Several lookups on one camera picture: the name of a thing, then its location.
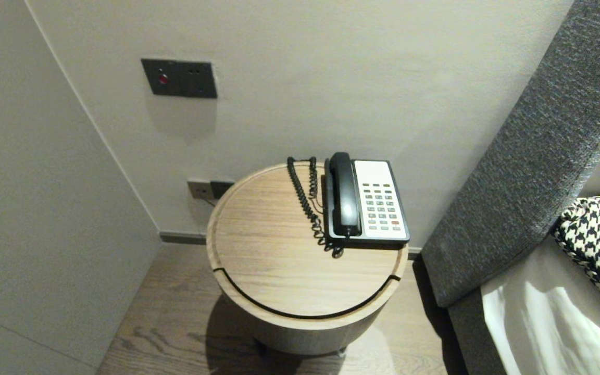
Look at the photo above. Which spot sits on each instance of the black wall socket plate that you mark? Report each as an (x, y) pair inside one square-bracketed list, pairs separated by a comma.
[(222, 188)]

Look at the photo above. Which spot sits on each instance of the grey wall socket plate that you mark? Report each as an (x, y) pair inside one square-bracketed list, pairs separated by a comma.
[(198, 188)]

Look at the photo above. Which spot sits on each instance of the dark wall switch panel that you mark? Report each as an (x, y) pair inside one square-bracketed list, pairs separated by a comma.
[(180, 78)]

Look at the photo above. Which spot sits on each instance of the round wooden side table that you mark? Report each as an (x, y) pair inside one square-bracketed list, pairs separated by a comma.
[(279, 224)]

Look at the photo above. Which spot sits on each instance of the grey fabric headboard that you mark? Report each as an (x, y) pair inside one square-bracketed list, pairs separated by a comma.
[(539, 156)]

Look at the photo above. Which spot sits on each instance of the white and black telephone base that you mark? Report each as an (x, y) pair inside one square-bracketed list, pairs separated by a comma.
[(378, 208)]

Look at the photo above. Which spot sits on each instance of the grey fabric bed base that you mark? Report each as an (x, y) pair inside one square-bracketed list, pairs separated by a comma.
[(469, 338)]

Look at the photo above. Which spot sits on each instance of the black telephone handset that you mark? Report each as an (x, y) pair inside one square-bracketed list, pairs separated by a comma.
[(344, 198)]

